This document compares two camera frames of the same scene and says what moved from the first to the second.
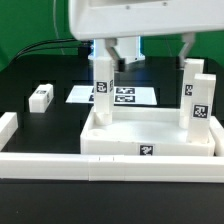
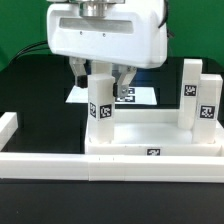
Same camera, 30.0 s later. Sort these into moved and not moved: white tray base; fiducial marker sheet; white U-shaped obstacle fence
Moved: white tray base
Not moved: white U-shaped obstacle fence; fiducial marker sheet
